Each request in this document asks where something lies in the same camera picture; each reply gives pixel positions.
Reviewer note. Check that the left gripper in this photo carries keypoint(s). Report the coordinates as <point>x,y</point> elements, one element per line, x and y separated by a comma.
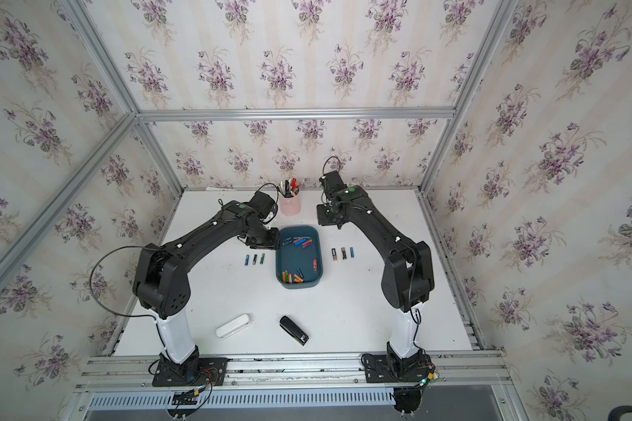
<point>273,242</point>

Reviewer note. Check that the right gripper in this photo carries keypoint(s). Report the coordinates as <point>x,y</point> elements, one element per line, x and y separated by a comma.
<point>320,219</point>

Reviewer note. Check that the teal plastic storage box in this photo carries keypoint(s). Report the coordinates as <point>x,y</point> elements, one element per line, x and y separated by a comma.
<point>299,259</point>

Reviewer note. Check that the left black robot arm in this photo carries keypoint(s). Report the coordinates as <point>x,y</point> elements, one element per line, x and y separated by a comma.
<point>161,281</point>

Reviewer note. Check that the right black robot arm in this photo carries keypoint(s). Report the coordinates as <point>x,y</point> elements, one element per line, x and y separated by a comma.
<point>408,276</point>

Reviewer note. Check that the pink pen holder cup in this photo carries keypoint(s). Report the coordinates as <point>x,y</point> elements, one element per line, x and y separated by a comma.
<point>290,206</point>

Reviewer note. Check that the black stapler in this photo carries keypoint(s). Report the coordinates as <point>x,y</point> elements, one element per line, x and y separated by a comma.
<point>290,327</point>

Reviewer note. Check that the white oblong case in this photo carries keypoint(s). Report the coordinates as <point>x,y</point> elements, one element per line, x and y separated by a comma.
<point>234,326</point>

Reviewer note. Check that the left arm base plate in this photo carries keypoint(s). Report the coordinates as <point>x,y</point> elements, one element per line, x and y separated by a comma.
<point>191,373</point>

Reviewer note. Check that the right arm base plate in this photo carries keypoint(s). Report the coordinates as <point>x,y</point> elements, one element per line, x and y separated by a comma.
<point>388,368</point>

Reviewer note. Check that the aluminium front rail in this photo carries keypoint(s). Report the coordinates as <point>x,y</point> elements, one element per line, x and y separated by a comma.
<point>292,371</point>

